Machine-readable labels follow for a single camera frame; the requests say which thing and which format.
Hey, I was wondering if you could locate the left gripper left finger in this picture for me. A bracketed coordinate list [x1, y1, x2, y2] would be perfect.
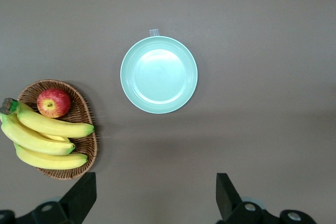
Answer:
[0, 172, 97, 224]

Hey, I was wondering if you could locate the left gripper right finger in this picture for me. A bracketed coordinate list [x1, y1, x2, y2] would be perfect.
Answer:
[216, 173, 317, 224]

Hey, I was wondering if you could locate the pale green round plate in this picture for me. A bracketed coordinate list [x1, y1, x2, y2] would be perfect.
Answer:
[120, 36, 198, 115]

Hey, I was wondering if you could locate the yellow banana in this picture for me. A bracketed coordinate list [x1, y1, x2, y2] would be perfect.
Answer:
[0, 112, 76, 156]
[0, 97, 96, 139]
[39, 132, 71, 142]
[13, 142, 89, 170]

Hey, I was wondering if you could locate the brown wicker basket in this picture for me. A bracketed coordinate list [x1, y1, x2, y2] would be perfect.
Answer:
[17, 79, 98, 180]

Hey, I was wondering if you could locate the red apple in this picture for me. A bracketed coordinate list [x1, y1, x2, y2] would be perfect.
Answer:
[36, 89, 72, 119]

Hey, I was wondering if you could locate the brown table cover sheet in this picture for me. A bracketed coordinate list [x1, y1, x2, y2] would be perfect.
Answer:
[0, 0, 336, 224]

